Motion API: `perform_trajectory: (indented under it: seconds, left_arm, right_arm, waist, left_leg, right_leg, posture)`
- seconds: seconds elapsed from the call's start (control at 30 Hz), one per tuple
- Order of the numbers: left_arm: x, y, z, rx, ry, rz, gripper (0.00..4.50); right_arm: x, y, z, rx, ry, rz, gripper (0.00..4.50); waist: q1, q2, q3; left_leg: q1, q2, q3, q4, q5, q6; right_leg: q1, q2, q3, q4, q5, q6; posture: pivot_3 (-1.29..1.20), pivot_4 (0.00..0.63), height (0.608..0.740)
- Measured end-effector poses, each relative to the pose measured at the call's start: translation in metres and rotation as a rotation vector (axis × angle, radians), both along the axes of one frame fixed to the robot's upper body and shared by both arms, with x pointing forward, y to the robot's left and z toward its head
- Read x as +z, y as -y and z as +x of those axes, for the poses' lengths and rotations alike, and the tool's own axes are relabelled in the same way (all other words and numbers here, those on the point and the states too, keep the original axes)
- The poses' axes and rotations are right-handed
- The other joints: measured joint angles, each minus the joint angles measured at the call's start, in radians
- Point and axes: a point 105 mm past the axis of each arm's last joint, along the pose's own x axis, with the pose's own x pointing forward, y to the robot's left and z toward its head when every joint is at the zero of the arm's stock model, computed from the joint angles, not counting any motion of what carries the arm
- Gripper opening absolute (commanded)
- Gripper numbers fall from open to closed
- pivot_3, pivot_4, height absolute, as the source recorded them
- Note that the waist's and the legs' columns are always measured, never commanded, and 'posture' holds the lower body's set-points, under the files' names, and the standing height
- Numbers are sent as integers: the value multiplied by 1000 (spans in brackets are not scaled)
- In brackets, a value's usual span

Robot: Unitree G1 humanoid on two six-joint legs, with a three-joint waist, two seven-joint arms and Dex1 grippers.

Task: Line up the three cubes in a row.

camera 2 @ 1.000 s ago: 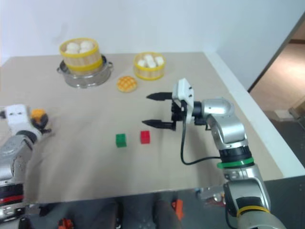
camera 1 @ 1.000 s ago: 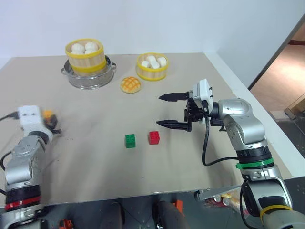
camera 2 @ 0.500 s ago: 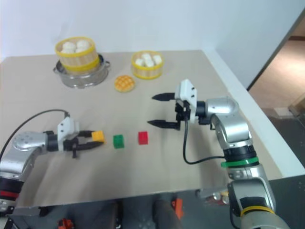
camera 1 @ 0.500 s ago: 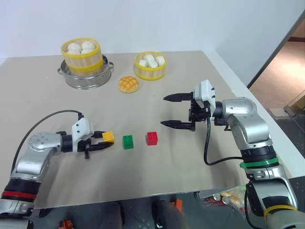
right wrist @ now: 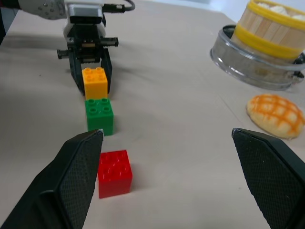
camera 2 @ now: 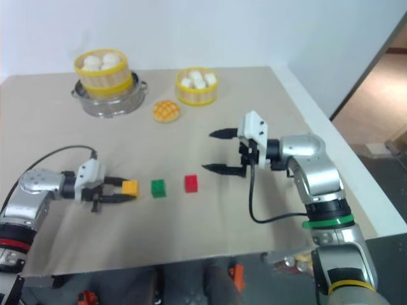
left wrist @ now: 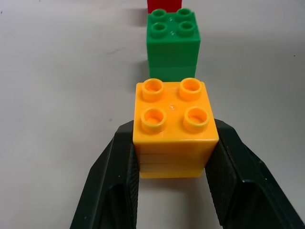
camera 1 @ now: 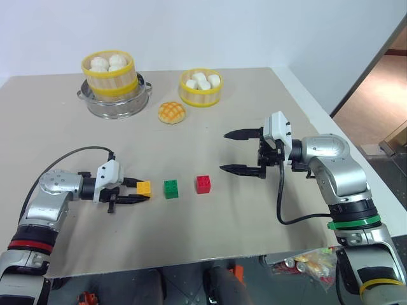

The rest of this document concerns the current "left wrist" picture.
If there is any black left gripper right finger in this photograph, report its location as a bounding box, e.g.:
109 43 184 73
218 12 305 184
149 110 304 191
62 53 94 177
204 118 305 229

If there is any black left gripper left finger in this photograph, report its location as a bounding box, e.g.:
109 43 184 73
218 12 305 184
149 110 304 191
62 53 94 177
69 120 142 229

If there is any yellow studded building block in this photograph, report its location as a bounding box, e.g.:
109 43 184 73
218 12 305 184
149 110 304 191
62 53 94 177
132 77 220 179

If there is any green studded building block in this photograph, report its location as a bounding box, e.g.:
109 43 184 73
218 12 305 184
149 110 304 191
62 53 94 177
146 8 202 83

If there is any red building block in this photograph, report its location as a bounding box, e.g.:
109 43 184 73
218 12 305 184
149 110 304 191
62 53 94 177
146 0 183 14

